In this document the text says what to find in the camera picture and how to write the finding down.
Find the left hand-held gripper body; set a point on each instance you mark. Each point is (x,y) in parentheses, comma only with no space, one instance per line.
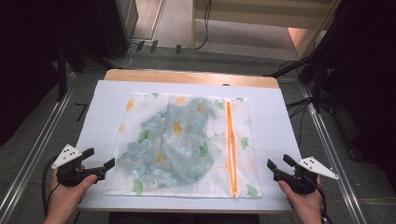
(67,154)

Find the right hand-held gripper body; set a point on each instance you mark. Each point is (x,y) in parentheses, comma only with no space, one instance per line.
(314,167)

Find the floral mesh laundry bag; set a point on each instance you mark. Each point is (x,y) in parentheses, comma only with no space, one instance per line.
(244,124)

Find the blue-grey floral garment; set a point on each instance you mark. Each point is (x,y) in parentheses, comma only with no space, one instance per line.
(174,146)

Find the person's right hand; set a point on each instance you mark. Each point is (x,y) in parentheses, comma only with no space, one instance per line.
(303,205)

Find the person's left hand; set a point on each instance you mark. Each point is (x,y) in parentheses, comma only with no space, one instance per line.
(63,200)

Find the white table mat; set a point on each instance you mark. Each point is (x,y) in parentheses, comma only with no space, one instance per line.
(275,124)

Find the black metal stand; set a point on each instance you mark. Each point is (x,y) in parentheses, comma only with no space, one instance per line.
(318,87)
(62,74)

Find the wooden table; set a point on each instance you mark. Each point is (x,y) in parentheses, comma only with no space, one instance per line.
(186,76)

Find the dark cabinet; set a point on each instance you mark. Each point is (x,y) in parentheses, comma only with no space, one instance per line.
(115,25)

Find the light wooden furniture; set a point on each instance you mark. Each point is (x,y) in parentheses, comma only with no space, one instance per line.
(249,14)

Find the metal floor rail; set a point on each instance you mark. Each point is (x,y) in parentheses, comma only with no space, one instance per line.
(37,143)
(333,158)

